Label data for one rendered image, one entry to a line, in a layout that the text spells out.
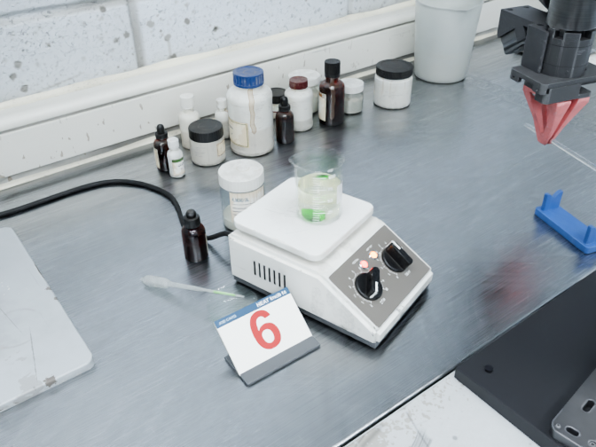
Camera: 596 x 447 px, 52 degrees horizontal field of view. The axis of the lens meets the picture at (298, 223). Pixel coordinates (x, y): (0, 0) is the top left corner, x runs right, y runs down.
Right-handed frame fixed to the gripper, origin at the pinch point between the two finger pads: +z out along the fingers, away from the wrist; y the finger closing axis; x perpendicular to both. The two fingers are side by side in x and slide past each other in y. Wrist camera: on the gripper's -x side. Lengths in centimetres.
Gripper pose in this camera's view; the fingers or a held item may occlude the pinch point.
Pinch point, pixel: (545, 137)
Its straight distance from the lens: 88.0
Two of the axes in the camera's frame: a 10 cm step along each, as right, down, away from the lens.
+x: 3.6, 5.2, -7.8
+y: -9.3, 2.2, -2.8
